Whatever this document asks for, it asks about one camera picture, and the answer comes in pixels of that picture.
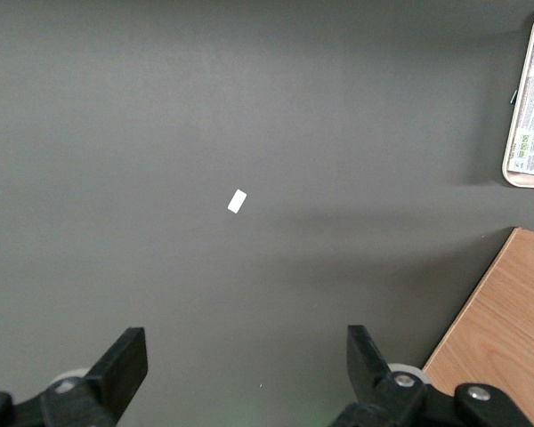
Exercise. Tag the wooden drawer cabinet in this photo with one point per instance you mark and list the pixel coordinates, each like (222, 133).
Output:
(503, 338)

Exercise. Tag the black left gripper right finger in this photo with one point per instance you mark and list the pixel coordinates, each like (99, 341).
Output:
(378, 382)

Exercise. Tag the small white paper tag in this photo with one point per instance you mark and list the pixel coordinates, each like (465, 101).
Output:
(237, 202)

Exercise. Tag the beige plastic tray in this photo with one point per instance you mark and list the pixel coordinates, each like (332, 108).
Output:
(514, 178)

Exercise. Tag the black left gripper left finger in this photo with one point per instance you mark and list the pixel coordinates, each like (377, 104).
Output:
(111, 378)

